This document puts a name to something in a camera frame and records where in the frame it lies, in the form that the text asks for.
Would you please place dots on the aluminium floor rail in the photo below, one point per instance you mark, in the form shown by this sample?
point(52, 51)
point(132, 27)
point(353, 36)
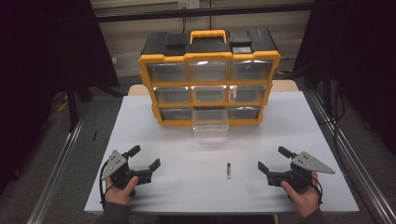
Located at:
point(57, 169)
point(351, 152)

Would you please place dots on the grid of clear drawers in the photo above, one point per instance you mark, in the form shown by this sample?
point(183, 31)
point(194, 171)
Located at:
point(168, 72)

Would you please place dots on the black metal stand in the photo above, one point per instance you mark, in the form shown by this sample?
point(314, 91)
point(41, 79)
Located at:
point(72, 102)

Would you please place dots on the white wall outlet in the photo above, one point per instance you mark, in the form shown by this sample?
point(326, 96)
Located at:
point(188, 3)

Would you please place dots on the yellow black organizer cabinet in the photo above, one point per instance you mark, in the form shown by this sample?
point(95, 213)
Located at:
point(208, 46)

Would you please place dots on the small metal cylindrical part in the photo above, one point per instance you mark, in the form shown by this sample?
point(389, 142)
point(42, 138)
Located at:
point(228, 171)

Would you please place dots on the person's left hand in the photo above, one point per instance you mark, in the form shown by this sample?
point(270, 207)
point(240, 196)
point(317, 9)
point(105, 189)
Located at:
point(120, 195)

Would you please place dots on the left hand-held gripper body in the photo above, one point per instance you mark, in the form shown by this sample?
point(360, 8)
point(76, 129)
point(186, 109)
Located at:
point(118, 169)

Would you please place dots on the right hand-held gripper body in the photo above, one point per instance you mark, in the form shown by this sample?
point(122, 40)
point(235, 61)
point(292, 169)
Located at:
point(303, 163)

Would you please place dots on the transparent plastic drawer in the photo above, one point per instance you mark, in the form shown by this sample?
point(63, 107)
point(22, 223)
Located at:
point(210, 130)

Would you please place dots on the small black floor piece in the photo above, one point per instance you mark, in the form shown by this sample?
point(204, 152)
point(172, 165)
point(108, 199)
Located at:
point(95, 135)

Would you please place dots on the black curtain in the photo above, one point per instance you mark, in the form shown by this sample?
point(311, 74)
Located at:
point(37, 62)
point(361, 56)

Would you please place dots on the black horizontal bar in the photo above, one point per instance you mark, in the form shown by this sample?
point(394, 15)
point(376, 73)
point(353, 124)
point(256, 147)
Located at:
point(202, 13)

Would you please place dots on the person's right hand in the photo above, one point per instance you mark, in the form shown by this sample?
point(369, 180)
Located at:
point(306, 200)

